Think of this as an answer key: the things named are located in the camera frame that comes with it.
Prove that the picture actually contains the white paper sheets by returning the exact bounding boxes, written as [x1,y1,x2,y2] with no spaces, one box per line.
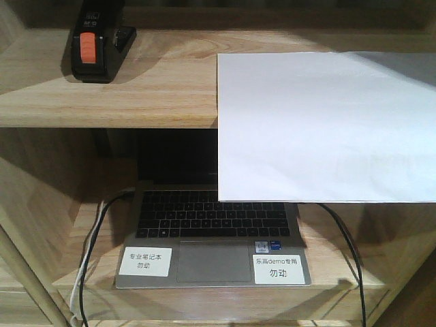
[217,52,435,203]

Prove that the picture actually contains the wooden shelf unit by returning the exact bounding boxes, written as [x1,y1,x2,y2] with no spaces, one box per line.
[1,1,435,326]

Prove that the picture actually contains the black cable right of laptop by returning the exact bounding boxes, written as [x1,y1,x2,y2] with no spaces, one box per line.
[317,202,369,327]

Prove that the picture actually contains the black cable left of laptop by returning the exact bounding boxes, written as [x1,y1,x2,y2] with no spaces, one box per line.
[78,192,134,327]

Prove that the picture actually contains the grey laptop with black keyboard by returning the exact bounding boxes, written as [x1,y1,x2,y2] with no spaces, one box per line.
[115,129,311,289]

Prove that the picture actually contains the white cable left of laptop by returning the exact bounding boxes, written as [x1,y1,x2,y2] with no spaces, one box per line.
[69,186,136,327]

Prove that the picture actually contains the white label sticker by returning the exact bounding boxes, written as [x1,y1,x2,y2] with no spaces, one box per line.
[119,247,172,277]
[253,254,307,285]

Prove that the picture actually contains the black stapler with orange button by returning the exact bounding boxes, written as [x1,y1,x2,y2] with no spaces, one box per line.
[71,1,136,83]

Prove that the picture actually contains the right white label sticker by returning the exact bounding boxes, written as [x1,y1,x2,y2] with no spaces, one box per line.
[253,254,307,285]

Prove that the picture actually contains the black cable of laptop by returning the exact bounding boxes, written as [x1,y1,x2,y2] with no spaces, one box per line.
[78,192,134,327]
[317,202,369,327]

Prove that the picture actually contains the left white label sticker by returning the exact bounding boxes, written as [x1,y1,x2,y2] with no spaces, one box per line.
[119,247,172,277]

